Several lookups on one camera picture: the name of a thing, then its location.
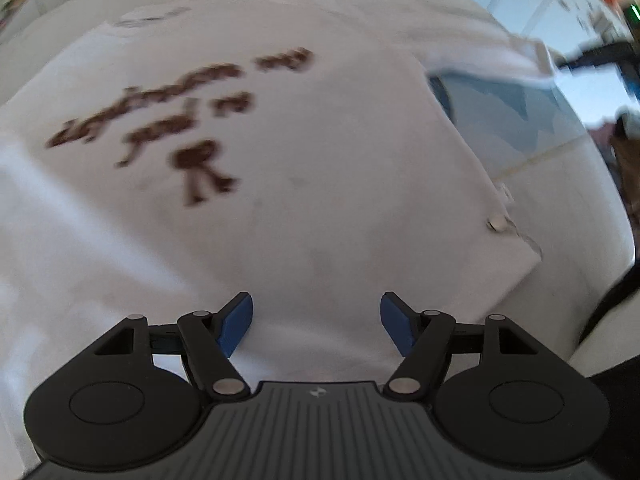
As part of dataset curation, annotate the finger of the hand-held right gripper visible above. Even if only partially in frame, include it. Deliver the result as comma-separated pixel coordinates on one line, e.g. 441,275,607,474
556,41,633,72

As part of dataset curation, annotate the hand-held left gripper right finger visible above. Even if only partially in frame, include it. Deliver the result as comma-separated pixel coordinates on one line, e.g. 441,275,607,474
380,291,538,401

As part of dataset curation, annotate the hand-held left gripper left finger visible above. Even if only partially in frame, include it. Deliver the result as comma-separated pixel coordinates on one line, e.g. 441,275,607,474
95,291,254,401

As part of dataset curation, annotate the white printed t-shirt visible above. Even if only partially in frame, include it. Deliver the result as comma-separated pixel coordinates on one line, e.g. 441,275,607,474
0,0,558,480

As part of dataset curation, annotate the white cabinet with magnets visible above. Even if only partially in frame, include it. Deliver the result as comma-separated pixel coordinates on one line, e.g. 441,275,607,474
480,0,631,61

